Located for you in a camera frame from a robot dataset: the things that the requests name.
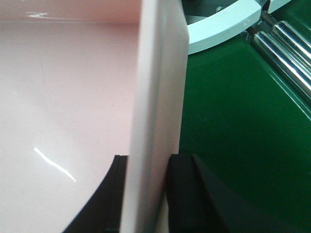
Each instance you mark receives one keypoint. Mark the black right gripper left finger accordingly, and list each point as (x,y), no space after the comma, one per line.
(102,213)

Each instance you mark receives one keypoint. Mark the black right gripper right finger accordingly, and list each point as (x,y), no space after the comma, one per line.
(218,201)

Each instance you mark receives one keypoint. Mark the pink plastic bin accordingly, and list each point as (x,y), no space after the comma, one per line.
(82,81)

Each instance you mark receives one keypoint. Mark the green conveyor belt right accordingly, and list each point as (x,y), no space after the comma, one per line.
(238,118)

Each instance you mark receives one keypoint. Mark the steel transfer rollers front right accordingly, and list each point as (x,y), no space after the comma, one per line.
(288,51)

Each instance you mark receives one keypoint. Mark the white inner ring guard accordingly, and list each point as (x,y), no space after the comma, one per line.
(212,22)

